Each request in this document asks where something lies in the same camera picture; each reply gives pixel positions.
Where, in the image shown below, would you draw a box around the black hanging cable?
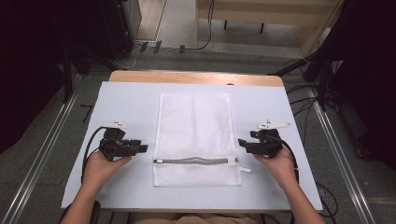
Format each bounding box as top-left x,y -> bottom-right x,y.
194,0 -> 217,51

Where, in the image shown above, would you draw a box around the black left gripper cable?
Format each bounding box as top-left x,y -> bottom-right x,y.
80,125 -> 106,183

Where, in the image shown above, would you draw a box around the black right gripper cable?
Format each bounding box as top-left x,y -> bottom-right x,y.
272,134 -> 301,185

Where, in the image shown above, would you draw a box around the white mesh laundry bag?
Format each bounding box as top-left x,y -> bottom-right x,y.
152,91 -> 252,189

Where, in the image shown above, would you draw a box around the person's right hand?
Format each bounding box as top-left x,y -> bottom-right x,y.
253,147 -> 298,189

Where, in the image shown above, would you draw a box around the person's beige trousers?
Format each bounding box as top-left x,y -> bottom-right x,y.
129,212 -> 264,224

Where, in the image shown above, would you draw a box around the metal floor rail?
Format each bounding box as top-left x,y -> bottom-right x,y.
0,90 -> 79,224
307,87 -> 377,224

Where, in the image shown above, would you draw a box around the black equipment cabinet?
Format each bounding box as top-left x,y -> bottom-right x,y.
97,0 -> 143,62

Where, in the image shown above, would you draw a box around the person's left hand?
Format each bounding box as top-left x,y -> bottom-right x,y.
82,151 -> 133,191

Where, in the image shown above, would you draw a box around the pale blue table mat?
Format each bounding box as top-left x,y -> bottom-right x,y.
61,81 -> 324,213

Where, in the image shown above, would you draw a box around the wooden table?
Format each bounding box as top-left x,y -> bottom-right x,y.
108,70 -> 285,88

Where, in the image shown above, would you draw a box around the dark curtain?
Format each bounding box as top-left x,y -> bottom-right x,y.
323,0 -> 396,171

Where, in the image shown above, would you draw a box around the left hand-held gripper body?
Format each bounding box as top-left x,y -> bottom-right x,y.
98,120 -> 139,161

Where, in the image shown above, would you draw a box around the black floor cables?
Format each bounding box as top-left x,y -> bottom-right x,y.
284,57 -> 320,146

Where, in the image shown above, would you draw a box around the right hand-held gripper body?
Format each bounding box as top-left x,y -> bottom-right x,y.
246,119 -> 291,159

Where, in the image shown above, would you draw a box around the black metal stand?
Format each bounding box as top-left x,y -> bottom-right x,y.
61,43 -> 76,105
269,50 -> 332,111

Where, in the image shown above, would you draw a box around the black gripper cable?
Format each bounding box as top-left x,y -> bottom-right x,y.
80,125 -> 106,183
272,134 -> 301,185

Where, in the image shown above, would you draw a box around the black looped floor cable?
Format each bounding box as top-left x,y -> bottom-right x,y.
314,181 -> 339,218

